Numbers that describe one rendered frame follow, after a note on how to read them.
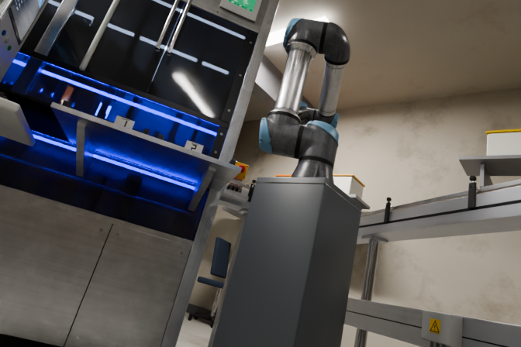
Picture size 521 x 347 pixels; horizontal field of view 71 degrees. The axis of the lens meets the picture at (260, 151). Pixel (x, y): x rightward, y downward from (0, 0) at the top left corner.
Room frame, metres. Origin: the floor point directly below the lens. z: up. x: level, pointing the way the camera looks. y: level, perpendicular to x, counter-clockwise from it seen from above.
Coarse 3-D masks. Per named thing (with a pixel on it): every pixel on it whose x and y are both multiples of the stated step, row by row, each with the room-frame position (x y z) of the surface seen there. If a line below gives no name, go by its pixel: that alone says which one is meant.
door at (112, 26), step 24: (96, 0) 1.55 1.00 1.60; (120, 0) 1.57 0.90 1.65; (144, 0) 1.60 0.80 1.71; (168, 0) 1.62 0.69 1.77; (72, 24) 1.54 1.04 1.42; (96, 24) 1.56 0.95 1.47; (120, 24) 1.58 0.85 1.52; (144, 24) 1.61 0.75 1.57; (72, 48) 1.55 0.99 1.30; (96, 48) 1.57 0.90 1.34; (120, 48) 1.59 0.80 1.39; (144, 48) 1.62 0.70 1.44; (96, 72) 1.58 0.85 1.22; (120, 72) 1.61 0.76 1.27; (144, 72) 1.63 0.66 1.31
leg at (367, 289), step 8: (368, 240) 1.79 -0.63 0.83; (376, 240) 1.74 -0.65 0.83; (384, 240) 1.73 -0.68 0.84; (368, 248) 1.76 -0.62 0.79; (376, 248) 1.74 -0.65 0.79; (368, 256) 1.75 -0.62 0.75; (376, 256) 1.74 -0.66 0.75; (368, 264) 1.75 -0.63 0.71; (376, 264) 1.75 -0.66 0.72; (368, 272) 1.75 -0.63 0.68; (368, 280) 1.74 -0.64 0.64; (368, 288) 1.74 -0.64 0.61; (368, 296) 1.74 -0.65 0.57; (360, 336) 1.74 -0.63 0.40; (360, 344) 1.74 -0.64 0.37
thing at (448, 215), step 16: (464, 192) 1.20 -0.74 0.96; (480, 192) 1.15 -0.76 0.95; (496, 192) 1.05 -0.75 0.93; (512, 192) 1.00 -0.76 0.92; (384, 208) 1.66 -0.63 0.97; (400, 208) 1.55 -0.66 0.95; (416, 208) 1.40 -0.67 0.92; (432, 208) 1.32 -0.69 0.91; (448, 208) 1.24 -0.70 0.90; (464, 208) 1.17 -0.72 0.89; (480, 208) 1.11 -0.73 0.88; (496, 208) 1.05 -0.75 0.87; (512, 208) 1.00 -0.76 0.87; (368, 224) 1.72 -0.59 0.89; (384, 224) 1.60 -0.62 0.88; (400, 224) 1.49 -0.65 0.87; (416, 224) 1.40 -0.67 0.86; (432, 224) 1.31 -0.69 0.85; (448, 224) 1.24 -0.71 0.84; (464, 224) 1.19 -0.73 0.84; (480, 224) 1.14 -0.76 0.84; (496, 224) 1.10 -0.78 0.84; (512, 224) 1.06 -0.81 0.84; (400, 240) 1.67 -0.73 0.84
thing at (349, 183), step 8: (336, 176) 3.73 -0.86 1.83; (344, 176) 3.67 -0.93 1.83; (352, 176) 3.60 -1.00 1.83; (336, 184) 3.70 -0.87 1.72; (344, 184) 3.64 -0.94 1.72; (352, 184) 3.62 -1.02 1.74; (360, 184) 3.75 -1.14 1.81; (344, 192) 3.63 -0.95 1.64; (352, 192) 3.64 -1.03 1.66; (360, 192) 3.77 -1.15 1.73
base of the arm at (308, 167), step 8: (304, 160) 1.08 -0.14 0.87; (312, 160) 1.07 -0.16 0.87; (320, 160) 1.06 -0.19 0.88; (328, 160) 1.07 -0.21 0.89; (296, 168) 1.10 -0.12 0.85; (304, 168) 1.07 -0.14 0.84; (312, 168) 1.06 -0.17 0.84; (320, 168) 1.06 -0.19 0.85; (328, 168) 1.07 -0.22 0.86; (296, 176) 1.07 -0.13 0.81; (304, 176) 1.06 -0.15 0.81; (312, 176) 1.05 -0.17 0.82; (320, 176) 1.06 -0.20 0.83; (328, 176) 1.06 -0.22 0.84
